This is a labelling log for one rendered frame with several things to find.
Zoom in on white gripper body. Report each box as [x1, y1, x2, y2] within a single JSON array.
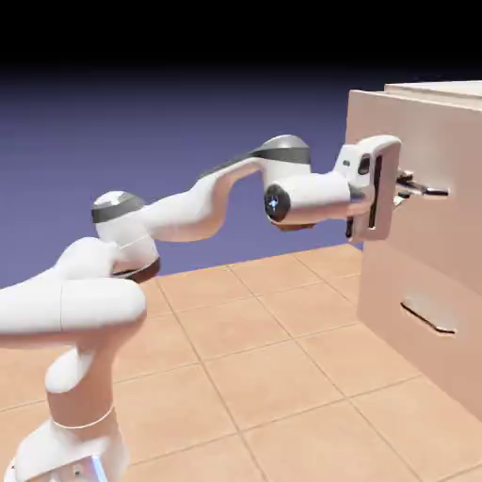
[[345, 134, 403, 243]]

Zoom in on silver drawer handle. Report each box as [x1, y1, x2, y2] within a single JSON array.
[[402, 181, 451, 198], [399, 291, 459, 337]]

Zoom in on light wood drawer front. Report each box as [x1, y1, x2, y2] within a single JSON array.
[[345, 88, 482, 288], [356, 242, 482, 424]]

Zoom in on light wood cabinet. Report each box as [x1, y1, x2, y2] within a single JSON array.
[[345, 79, 482, 424]]

